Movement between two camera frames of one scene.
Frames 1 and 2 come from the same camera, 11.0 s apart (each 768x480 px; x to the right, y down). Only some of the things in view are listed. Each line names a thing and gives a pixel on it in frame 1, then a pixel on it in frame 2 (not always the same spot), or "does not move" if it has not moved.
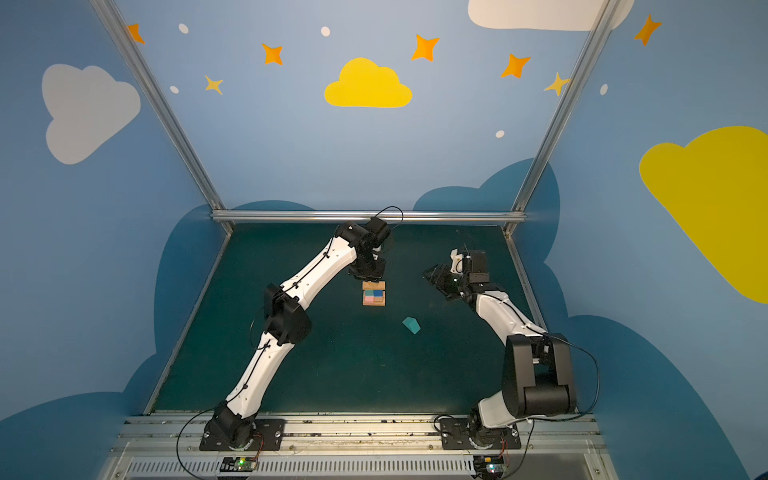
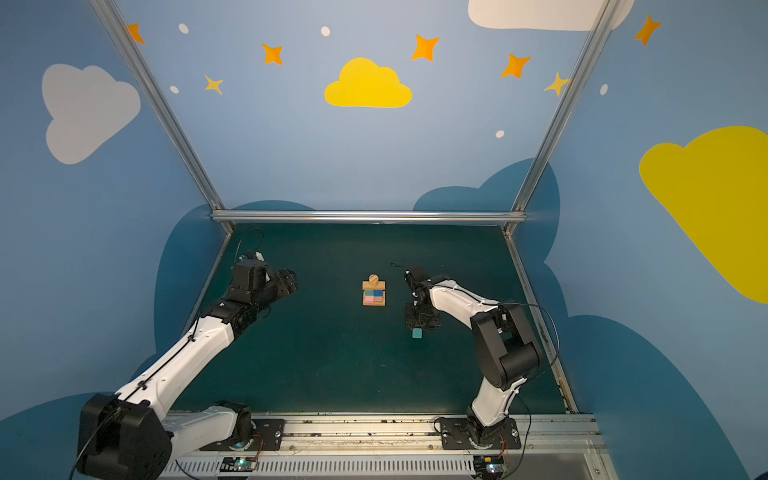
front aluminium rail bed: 167,447 does not move
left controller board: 238,464 does not move
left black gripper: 369,267 -> 282,282
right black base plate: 473,434 does not move
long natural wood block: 373,285 does not move
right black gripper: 444,281 -> 421,312
